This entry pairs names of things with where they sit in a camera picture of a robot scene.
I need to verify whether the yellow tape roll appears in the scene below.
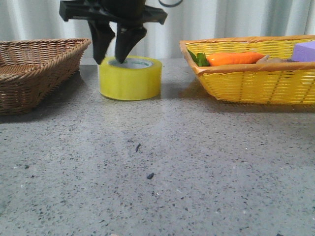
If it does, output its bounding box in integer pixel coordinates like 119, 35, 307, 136
98, 56, 162, 101

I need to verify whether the black cable loop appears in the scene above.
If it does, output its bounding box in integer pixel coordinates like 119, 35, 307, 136
158, 0, 184, 7

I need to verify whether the brown object in basket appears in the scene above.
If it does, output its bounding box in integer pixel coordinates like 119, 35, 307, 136
256, 55, 298, 64

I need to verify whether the white pleated curtain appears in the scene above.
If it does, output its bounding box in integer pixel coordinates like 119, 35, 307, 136
0, 0, 315, 59

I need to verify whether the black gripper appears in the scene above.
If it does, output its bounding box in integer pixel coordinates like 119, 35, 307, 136
59, 0, 167, 64

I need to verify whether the yellow wicker basket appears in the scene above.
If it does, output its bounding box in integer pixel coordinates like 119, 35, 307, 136
179, 35, 315, 105

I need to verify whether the orange toy carrot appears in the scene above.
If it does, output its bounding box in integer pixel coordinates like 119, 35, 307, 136
188, 50, 264, 67

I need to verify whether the purple foam block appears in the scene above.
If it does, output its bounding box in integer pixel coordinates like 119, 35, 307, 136
291, 41, 315, 62

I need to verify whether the brown wicker basket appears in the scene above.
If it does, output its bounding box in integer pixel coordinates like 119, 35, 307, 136
0, 38, 91, 116

